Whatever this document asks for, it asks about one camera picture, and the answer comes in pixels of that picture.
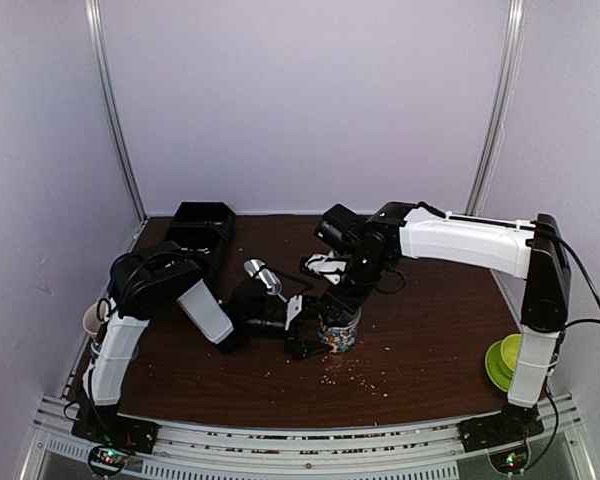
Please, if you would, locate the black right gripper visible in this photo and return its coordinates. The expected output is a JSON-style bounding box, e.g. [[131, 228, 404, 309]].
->
[[318, 251, 389, 325]]

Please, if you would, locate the clear plastic jar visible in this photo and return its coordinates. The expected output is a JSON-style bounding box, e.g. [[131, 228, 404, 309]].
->
[[318, 309, 362, 354]]

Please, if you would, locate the silver metal scoop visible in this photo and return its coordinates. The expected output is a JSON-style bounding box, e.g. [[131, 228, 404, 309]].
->
[[243, 258, 287, 302]]

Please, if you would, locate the black three-compartment candy tray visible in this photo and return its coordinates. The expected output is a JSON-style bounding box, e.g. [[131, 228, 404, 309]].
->
[[164, 201, 236, 293]]

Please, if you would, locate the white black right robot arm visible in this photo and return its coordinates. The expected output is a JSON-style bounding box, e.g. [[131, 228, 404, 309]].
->
[[302, 202, 571, 442]]

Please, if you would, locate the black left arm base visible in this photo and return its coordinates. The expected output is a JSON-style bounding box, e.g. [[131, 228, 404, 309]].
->
[[71, 388, 159, 479]]

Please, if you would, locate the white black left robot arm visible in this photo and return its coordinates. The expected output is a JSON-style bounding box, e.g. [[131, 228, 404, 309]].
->
[[82, 241, 331, 444]]

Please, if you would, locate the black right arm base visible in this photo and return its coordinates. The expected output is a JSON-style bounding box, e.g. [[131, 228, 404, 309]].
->
[[457, 403, 545, 474]]

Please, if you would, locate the green saucer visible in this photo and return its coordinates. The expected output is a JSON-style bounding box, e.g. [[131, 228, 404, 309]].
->
[[484, 340, 513, 392]]

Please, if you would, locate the green bowl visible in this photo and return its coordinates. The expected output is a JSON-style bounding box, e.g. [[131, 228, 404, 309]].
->
[[498, 333, 522, 379]]

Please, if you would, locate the beige patterned ceramic mug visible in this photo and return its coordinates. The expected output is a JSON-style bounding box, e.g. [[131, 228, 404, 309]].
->
[[82, 299, 108, 350]]

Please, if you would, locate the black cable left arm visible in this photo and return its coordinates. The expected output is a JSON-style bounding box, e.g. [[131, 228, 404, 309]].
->
[[114, 249, 316, 321]]

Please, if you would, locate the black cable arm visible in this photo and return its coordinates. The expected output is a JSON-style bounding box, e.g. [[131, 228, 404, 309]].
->
[[374, 200, 600, 331], [114, 249, 316, 321]]

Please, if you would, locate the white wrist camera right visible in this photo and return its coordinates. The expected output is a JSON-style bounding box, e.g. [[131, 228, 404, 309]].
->
[[300, 251, 348, 285]]

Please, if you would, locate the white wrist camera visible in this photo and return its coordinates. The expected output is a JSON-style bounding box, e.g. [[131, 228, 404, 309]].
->
[[300, 251, 348, 285], [284, 294, 303, 331]]

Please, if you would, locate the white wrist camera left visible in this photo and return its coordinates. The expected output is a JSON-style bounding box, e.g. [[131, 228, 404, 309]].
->
[[284, 294, 303, 331]]

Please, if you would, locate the aluminium corner post right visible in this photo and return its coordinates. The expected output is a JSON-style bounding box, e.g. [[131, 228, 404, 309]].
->
[[465, 0, 527, 215]]

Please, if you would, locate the aluminium corner post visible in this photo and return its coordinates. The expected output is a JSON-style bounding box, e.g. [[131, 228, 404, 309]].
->
[[84, 0, 148, 223], [465, 0, 527, 215]]

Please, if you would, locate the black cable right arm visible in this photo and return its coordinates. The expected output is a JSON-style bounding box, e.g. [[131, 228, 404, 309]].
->
[[374, 200, 600, 331]]

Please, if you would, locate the aluminium corner post left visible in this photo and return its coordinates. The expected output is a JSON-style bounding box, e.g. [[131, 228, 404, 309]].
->
[[84, 0, 148, 223]]

